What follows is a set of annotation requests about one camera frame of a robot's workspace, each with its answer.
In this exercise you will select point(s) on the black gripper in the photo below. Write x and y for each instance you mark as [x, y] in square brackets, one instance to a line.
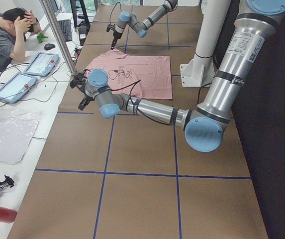
[116, 36]
[87, 96]

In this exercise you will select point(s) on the pink Snoopy t-shirt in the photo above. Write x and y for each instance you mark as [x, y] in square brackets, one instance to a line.
[147, 77]

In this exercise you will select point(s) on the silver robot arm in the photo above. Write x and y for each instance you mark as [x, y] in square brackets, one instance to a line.
[140, 27]
[205, 125]

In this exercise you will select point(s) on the black keyboard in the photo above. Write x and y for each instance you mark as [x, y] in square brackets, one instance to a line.
[65, 27]

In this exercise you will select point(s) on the upper blue teach pendant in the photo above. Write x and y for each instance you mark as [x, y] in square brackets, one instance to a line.
[42, 64]

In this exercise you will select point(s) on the blue teach pendant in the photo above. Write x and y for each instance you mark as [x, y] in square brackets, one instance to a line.
[42, 64]
[16, 87]

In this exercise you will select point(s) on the black computer mouse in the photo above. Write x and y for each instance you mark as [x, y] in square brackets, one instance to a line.
[49, 46]

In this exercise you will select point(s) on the lower blue teach pendant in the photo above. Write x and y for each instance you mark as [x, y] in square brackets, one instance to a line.
[16, 87]

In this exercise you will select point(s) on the green clamp tool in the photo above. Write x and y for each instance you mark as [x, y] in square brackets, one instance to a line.
[41, 37]

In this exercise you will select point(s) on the clear plastic bag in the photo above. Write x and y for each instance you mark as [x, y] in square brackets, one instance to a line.
[17, 128]

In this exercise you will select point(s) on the seated person grey shirt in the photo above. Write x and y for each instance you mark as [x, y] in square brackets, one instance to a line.
[14, 24]

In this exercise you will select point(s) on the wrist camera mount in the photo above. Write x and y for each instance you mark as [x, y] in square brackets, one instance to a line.
[78, 81]
[110, 27]

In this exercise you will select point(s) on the aluminium frame post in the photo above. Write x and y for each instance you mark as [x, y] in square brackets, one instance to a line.
[53, 23]

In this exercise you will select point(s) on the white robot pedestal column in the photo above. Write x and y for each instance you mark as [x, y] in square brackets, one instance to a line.
[200, 70]

